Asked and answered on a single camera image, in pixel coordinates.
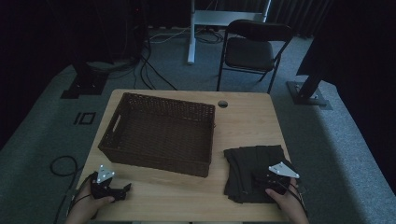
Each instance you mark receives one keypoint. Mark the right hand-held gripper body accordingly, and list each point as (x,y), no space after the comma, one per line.
(274,182)

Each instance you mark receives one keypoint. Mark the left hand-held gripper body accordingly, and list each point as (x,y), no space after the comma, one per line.
(104,189)

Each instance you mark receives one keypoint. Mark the dark cloth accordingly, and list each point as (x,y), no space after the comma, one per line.
(243,171)

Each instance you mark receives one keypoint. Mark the brown wicker basket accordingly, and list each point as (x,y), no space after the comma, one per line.
(162,137)

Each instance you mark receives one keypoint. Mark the person's left hand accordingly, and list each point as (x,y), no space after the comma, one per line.
(84,208)

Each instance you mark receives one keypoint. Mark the person's right hand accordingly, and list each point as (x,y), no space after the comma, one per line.
(291,205)

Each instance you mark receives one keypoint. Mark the black slanted stand with base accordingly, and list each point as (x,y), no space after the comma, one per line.
(306,93)

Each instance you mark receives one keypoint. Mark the black folding chair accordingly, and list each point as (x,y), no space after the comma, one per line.
(250,53)

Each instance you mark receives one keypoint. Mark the dark pleated curtain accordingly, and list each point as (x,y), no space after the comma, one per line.
(299,15)

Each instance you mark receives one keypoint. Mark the black stand with base plate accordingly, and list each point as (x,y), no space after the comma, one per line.
(85,84)

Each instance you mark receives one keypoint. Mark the white metal desk frame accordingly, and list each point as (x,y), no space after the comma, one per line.
(218,17)

